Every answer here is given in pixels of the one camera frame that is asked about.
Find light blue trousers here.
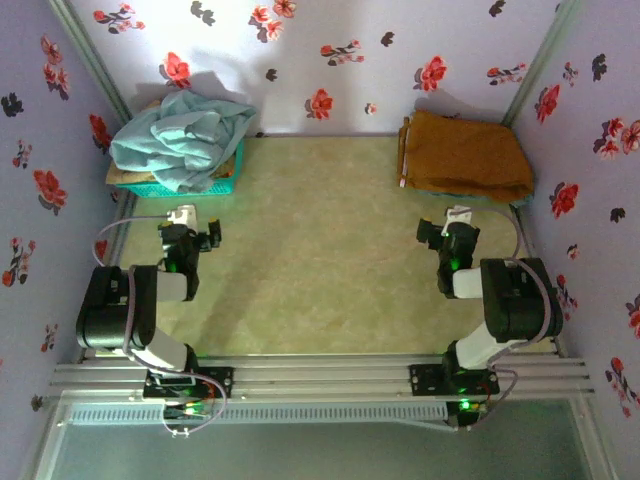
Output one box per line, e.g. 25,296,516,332
109,89,259,194

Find brown folded trousers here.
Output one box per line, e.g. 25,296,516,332
397,109,534,204

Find teal plastic basket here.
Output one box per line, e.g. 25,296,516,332
113,137,246,197

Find small circuit board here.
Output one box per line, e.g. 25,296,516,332
455,397,490,416
167,399,212,420

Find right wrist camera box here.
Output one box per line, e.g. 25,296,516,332
444,204,473,236

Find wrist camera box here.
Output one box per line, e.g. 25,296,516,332
444,204,473,236
166,204,198,227

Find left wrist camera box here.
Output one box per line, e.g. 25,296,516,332
166,204,198,227

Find grey right arm cable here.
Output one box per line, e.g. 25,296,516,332
467,204,565,431

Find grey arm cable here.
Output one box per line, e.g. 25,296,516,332
467,204,565,431
93,213,230,437

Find grey left arm cable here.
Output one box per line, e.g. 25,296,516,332
93,213,230,437

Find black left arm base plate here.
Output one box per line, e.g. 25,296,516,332
143,367,235,400

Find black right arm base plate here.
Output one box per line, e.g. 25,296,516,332
408,363,501,396

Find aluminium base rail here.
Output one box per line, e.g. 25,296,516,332
49,354,596,401

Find grey slotted cable duct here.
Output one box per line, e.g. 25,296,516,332
64,403,449,426

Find aluminium corner post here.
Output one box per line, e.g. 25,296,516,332
47,0,134,126
502,0,584,126

